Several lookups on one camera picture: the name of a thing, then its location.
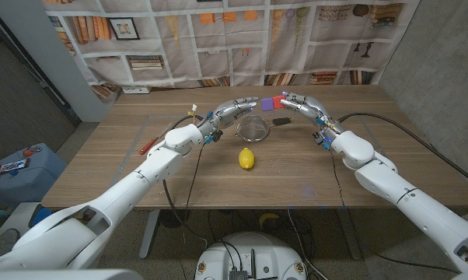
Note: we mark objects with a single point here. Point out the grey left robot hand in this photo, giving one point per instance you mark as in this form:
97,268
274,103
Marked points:
226,113

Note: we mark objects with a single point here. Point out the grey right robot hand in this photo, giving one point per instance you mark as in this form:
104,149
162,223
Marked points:
313,107

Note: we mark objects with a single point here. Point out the red magnetic cube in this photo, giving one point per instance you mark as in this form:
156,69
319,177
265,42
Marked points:
279,102

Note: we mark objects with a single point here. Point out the purple magnetic cube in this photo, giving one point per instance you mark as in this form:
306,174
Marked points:
267,104

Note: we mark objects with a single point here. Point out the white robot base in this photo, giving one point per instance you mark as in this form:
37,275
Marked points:
249,253

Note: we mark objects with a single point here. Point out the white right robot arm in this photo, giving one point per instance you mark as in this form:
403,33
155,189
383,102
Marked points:
393,183

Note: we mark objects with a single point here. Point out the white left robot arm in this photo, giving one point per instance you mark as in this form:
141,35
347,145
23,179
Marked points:
121,198

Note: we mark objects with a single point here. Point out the yellow toy lemon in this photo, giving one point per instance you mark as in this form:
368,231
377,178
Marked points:
246,158

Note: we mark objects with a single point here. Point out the yellow toy banana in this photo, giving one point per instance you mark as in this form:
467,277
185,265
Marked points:
268,218

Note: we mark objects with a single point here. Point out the white power strip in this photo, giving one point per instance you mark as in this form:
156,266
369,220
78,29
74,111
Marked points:
137,90

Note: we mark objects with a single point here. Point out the black round fan base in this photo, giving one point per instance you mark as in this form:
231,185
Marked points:
173,218

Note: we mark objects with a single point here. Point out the white table leg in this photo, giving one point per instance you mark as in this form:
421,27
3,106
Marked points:
350,233
148,237

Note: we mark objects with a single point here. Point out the blue case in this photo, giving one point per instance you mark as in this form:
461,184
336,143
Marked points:
32,183

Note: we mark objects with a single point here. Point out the grey sneaker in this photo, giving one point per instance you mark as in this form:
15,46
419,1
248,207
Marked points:
4,243

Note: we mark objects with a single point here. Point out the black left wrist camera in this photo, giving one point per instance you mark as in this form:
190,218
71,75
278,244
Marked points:
214,137

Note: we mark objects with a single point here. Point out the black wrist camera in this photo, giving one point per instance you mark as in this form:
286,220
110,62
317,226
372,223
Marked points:
322,141
214,137

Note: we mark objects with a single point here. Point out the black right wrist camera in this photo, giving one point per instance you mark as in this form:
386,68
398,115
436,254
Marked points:
322,141

